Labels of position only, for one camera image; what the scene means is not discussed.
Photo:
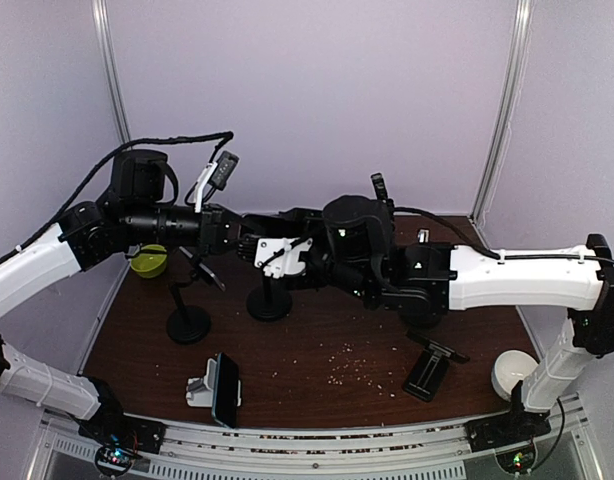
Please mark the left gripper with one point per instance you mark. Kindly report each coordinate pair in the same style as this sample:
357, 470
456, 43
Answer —
212, 228

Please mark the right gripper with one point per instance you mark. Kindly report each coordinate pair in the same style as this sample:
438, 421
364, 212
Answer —
310, 218

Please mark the black folding phone stand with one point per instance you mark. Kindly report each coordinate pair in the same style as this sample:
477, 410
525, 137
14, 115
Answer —
430, 369

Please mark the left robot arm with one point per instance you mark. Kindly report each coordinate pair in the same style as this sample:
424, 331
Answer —
117, 206

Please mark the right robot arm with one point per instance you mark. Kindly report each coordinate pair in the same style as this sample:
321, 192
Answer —
351, 244

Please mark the grey smartphone on left stand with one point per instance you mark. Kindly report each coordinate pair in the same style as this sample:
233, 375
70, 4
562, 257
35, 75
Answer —
207, 270

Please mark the black stand with teal phone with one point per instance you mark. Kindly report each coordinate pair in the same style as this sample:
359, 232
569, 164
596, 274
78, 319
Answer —
269, 302

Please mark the black left gooseneck stand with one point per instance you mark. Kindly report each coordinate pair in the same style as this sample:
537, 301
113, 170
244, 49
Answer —
187, 324

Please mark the black gooseneck stand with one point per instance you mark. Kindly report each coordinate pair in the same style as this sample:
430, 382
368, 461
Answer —
187, 324
420, 320

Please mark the silver smartphone on right stand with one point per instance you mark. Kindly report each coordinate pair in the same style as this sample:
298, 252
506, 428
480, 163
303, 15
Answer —
423, 236

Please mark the black right gooseneck stand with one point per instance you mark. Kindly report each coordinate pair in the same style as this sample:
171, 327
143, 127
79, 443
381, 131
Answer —
420, 320

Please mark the blue smartphone on white stand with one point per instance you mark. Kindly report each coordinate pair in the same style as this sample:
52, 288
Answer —
226, 392

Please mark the white folding phone stand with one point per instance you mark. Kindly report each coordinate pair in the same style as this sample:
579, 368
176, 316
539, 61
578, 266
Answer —
199, 390

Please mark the green bowl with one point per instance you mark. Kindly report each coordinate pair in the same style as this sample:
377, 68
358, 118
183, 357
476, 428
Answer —
149, 261

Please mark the white bowl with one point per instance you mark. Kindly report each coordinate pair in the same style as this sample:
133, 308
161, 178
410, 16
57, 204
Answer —
509, 368

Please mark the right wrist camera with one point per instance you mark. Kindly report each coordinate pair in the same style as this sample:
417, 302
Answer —
281, 257

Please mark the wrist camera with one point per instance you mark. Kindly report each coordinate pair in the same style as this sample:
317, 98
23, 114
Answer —
213, 178
281, 257

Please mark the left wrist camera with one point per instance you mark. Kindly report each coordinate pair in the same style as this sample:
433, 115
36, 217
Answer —
213, 178

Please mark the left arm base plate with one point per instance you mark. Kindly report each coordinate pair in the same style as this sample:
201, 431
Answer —
132, 434

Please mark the left aluminium frame post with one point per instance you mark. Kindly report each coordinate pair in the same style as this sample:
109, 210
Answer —
105, 41

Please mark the aluminium frame post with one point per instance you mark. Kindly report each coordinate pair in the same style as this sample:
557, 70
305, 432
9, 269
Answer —
510, 95
105, 41

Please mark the right aluminium frame post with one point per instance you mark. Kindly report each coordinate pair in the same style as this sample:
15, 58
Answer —
510, 95

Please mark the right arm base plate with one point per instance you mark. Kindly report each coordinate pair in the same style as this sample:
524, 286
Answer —
505, 429

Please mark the front aluminium rail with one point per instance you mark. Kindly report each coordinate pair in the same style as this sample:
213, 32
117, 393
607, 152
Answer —
436, 450

